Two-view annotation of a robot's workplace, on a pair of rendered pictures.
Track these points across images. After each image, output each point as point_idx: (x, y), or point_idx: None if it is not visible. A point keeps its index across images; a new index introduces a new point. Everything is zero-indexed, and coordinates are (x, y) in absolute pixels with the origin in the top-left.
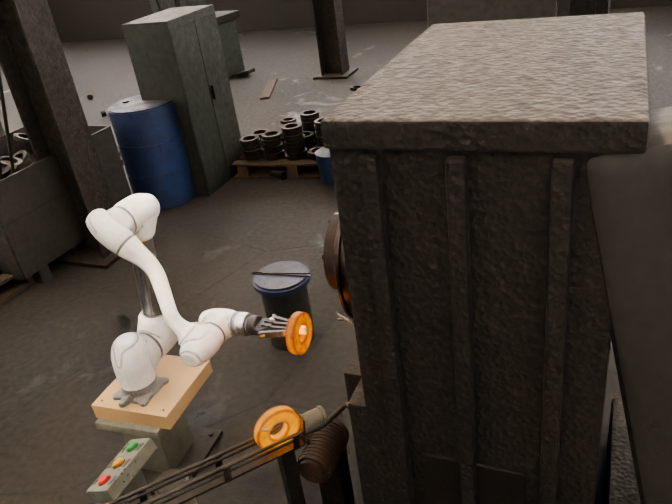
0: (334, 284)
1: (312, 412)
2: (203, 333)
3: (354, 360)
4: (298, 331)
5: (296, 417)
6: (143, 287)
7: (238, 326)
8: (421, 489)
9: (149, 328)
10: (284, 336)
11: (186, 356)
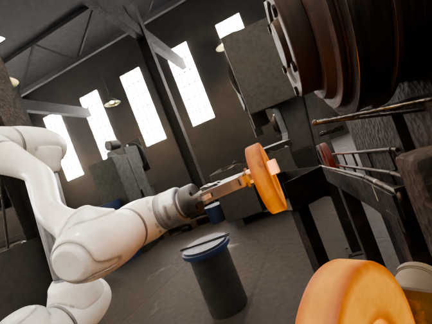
0: (304, 49)
1: (411, 279)
2: (101, 213)
3: (404, 153)
4: (267, 164)
5: (401, 293)
6: (47, 238)
7: (166, 204)
8: None
9: (59, 297)
10: (245, 185)
11: (60, 254)
